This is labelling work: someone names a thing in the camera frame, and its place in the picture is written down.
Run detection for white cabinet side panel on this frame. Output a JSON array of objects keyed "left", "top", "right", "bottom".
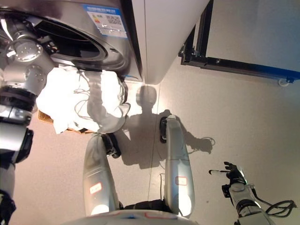
[{"left": 130, "top": 0, "right": 210, "bottom": 85}]

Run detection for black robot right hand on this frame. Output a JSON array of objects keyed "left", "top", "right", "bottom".
[{"left": 208, "top": 161, "right": 246, "bottom": 186}]

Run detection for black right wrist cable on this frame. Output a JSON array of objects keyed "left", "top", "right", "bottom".
[{"left": 252, "top": 185, "right": 297, "bottom": 214}]

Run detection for black robot right foot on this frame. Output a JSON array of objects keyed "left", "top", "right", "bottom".
[{"left": 159, "top": 116, "right": 170, "bottom": 143}]

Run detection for grey washing machine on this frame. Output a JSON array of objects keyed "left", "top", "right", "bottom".
[{"left": 0, "top": 0, "right": 143, "bottom": 82}]

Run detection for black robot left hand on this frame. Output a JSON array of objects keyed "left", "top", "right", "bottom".
[{"left": 35, "top": 35, "right": 60, "bottom": 56}]

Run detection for blue white energy label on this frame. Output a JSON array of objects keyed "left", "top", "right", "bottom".
[{"left": 82, "top": 3, "right": 128, "bottom": 38}]

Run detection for silver robot leg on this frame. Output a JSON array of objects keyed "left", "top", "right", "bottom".
[
  {"left": 163, "top": 115, "right": 195, "bottom": 218},
  {"left": 82, "top": 133, "right": 120, "bottom": 217}
]

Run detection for black robot foot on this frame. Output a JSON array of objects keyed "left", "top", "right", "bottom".
[
  {"left": 102, "top": 133, "right": 121, "bottom": 159},
  {"left": 159, "top": 116, "right": 170, "bottom": 143}
]

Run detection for silver robot right leg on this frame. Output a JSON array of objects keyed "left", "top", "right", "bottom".
[{"left": 163, "top": 115, "right": 195, "bottom": 218}]

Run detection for black wheeled metal frame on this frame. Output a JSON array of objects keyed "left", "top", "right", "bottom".
[{"left": 178, "top": 0, "right": 300, "bottom": 84}]

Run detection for wicker laundry basket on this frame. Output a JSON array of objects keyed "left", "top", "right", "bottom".
[{"left": 37, "top": 110, "right": 94, "bottom": 135}]

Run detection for silver robot left leg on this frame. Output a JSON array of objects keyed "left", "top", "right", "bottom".
[{"left": 82, "top": 133, "right": 120, "bottom": 217}]

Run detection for black robot left foot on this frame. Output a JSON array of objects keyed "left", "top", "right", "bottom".
[{"left": 102, "top": 133, "right": 121, "bottom": 159}]

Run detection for grey robot torso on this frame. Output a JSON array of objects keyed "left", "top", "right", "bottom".
[{"left": 60, "top": 199, "right": 195, "bottom": 225}]

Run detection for white clothes pile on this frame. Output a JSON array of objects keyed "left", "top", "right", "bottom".
[{"left": 35, "top": 67, "right": 131, "bottom": 135}]

